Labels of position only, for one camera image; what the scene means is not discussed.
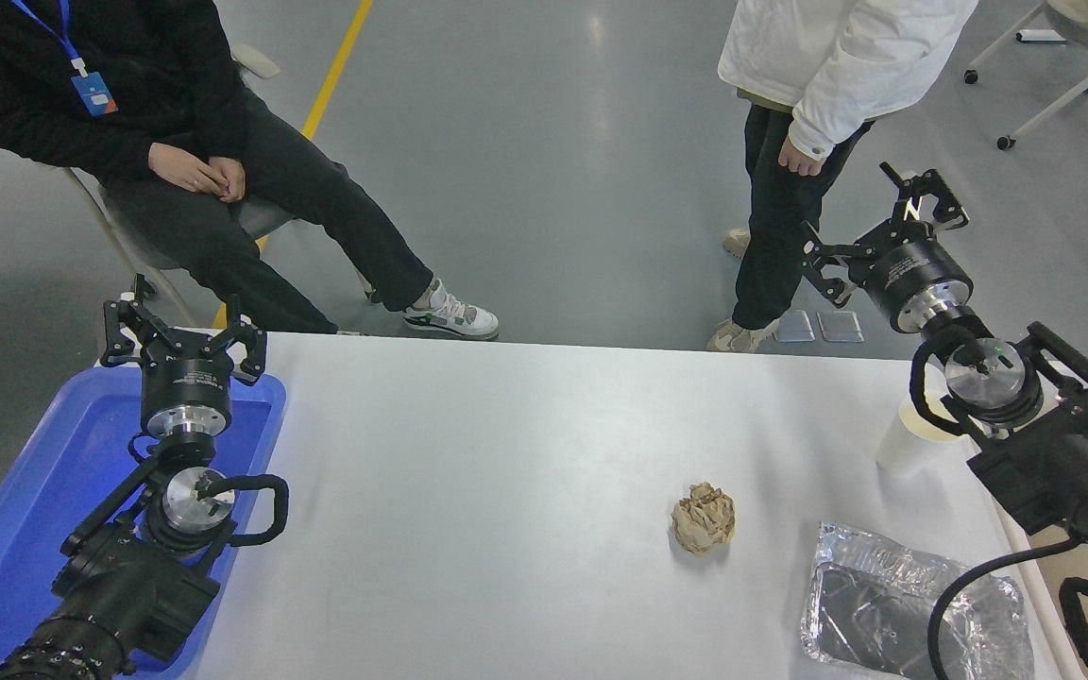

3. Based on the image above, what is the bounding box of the grey chair with white frame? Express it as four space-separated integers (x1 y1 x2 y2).
62 42 384 327

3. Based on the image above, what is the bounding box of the blue badge with lanyard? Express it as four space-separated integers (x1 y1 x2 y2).
10 0 120 117

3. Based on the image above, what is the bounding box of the seated person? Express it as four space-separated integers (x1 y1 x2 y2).
0 0 500 341

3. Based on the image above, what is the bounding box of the crumpled tan paper ball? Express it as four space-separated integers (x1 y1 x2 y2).
671 482 737 556

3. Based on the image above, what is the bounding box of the seated person's left hand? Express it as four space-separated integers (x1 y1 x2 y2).
211 157 247 204

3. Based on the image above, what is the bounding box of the white paper cup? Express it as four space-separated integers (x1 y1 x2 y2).
875 392 965 478

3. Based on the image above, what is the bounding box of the seated person's right hand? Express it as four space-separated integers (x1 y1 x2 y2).
147 142 225 196

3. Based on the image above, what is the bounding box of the standing person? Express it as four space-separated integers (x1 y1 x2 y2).
706 0 979 355

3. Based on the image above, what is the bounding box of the large pale bin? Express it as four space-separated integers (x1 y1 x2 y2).
988 364 1088 680

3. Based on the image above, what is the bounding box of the white wheeled chair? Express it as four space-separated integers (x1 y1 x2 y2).
964 0 1088 186

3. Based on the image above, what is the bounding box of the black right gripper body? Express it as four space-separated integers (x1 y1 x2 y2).
854 236 976 317

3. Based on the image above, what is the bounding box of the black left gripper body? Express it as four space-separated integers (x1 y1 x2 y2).
140 351 234 417

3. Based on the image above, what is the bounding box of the standing person's left hand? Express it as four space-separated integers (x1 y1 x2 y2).
777 132 829 179

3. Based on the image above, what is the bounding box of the crumpled silver foil tray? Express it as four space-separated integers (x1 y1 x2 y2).
799 521 1036 680

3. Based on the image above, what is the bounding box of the blue plastic tray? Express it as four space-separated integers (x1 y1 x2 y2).
0 366 288 677

